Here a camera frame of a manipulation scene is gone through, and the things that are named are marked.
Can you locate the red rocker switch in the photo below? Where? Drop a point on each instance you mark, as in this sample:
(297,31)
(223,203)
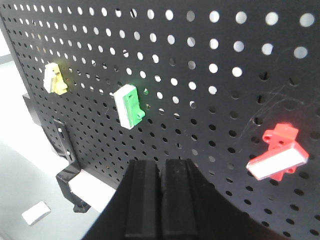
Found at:
(283,156)

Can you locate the white standing desk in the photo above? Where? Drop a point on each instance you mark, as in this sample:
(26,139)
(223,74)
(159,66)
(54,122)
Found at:
(18,130)

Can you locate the black perforated pegboard panel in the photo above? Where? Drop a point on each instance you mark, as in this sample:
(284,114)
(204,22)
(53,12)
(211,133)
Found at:
(211,76)

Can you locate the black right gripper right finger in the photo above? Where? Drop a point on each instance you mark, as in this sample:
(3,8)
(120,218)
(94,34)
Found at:
(177,210)

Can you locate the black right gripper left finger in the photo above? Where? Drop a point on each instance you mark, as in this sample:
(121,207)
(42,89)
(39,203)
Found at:
(143,210)

